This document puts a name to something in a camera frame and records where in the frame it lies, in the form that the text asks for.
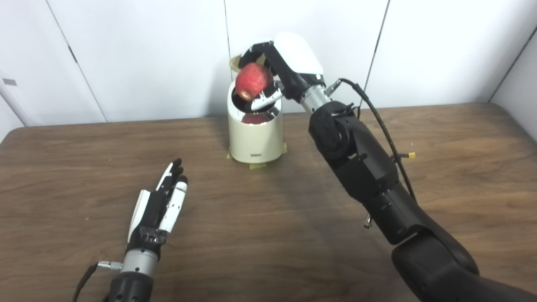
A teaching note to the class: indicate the small grey wall sticker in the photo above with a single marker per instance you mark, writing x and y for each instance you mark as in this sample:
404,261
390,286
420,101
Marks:
9,82

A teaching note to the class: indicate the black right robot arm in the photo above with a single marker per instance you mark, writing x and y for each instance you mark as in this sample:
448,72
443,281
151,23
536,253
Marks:
377,176

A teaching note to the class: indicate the beige round bin lid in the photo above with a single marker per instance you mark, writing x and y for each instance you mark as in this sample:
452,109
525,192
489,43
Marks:
234,63

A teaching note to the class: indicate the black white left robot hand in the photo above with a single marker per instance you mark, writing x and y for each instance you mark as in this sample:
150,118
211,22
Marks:
151,214

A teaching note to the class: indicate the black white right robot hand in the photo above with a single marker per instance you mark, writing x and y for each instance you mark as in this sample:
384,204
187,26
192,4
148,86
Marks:
293,63

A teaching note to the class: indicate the cream-colored round bin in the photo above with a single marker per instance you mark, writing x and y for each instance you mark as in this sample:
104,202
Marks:
256,142

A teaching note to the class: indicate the red apple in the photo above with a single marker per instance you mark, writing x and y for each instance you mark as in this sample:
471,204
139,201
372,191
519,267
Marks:
253,80

